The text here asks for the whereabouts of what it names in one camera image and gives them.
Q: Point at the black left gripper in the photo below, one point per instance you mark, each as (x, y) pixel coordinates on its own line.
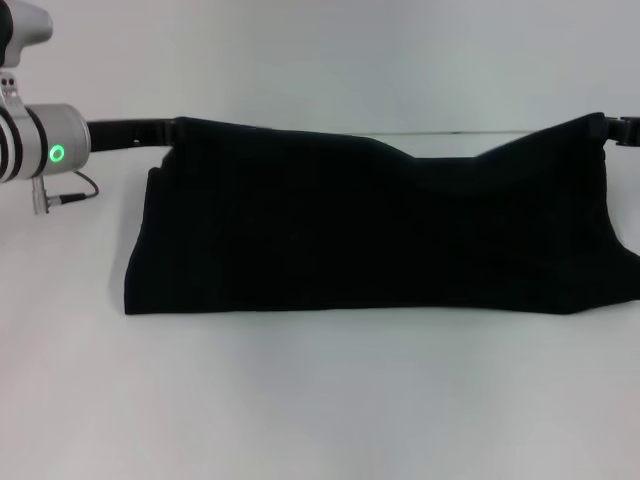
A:
(125, 132)

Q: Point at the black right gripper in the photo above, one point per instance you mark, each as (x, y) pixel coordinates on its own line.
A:
(631, 132)

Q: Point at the black shirt with FREE print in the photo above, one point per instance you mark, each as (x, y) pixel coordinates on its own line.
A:
(350, 225)

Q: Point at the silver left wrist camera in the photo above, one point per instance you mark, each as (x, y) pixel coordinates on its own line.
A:
(20, 30)

